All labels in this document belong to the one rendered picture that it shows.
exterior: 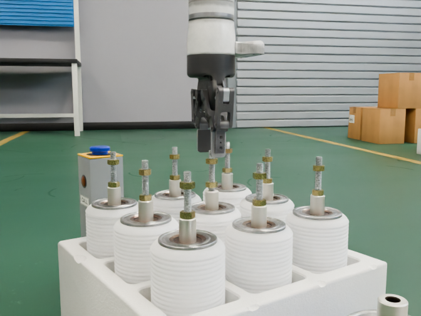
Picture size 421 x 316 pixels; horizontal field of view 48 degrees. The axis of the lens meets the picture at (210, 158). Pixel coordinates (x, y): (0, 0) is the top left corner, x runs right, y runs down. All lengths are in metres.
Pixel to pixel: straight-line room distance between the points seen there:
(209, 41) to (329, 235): 0.33
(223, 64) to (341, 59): 5.53
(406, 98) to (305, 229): 3.66
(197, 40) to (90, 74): 4.93
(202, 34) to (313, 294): 0.40
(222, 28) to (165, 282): 0.37
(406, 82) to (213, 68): 3.68
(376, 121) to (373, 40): 2.35
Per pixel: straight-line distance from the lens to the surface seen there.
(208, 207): 0.75
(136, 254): 0.67
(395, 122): 4.28
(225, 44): 0.71
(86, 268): 0.74
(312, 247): 0.72
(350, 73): 6.27
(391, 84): 4.36
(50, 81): 5.65
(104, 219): 0.77
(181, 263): 0.57
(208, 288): 0.59
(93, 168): 0.93
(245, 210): 0.81
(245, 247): 0.64
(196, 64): 0.71
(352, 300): 0.74
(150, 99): 5.63
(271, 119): 5.86
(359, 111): 4.53
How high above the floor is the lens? 0.44
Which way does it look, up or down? 8 degrees down
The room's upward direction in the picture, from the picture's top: straight up
